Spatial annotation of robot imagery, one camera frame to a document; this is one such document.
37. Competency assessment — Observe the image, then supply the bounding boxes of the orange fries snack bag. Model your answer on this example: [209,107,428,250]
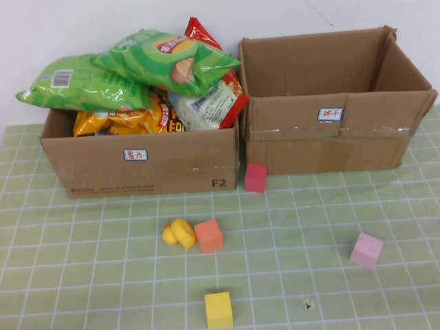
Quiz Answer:
[72,89,188,138]

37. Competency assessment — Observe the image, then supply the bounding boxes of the pink foam cube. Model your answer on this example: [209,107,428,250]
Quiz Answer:
[349,232,385,271]

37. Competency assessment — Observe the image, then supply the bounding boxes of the white label on F2 box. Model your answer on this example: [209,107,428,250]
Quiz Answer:
[122,148,149,162]

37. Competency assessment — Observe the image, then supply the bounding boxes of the yellow foam cube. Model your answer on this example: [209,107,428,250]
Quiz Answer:
[204,291,234,330]

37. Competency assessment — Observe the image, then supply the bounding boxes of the orange foam cube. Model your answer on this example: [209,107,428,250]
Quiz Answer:
[193,219,226,254]

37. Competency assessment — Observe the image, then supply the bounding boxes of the light green chips bag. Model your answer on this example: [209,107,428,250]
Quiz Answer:
[14,52,151,113]

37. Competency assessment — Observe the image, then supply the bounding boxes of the white label on taped box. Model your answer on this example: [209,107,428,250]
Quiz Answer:
[317,107,344,122]

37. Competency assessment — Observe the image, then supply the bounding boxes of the dark green Lay's chips bag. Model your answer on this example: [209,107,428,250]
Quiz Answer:
[90,28,242,98]

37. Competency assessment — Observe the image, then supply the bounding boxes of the red shrimp snack bag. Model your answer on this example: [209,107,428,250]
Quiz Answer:
[167,16,250,132]

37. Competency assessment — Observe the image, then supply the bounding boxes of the yellow rubber duck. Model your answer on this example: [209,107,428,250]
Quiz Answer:
[161,218,197,250]

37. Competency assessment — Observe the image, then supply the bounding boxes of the green checkered tablecloth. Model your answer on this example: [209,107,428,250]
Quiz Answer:
[0,102,440,330]

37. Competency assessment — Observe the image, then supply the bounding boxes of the taped empty cardboard box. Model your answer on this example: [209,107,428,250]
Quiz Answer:
[237,25,439,176]

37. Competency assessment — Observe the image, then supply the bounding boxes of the cardboard box with F2 print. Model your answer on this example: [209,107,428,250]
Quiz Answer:
[38,102,241,200]

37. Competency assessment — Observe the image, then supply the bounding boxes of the red foam cube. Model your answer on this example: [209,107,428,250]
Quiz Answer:
[244,163,269,194]

